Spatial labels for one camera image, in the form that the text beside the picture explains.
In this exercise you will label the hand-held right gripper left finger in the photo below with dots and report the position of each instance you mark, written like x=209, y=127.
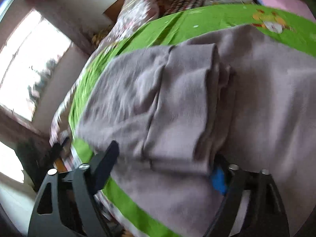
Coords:
x=106, y=163

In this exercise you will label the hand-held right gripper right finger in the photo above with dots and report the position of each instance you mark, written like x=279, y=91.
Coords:
x=218, y=177

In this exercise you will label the lilac pants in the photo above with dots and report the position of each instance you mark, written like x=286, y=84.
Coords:
x=185, y=103

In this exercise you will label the yellow brown blanket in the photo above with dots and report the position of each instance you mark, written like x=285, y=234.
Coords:
x=100, y=38

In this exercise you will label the window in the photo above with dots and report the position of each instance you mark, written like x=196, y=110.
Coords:
x=29, y=61

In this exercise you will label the plain wooden headboard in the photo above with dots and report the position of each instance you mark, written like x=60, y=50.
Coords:
x=112, y=12

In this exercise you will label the patterned grey pink pillow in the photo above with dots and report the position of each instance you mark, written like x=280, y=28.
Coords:
x=135, y=14

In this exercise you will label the green printed blanket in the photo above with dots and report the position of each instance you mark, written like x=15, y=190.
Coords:
x=197, y=22

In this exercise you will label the checkered pillow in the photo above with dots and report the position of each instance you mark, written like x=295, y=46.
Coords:
x=185, y=5

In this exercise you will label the pink bed sheet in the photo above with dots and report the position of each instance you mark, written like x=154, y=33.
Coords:
x=284, y=3

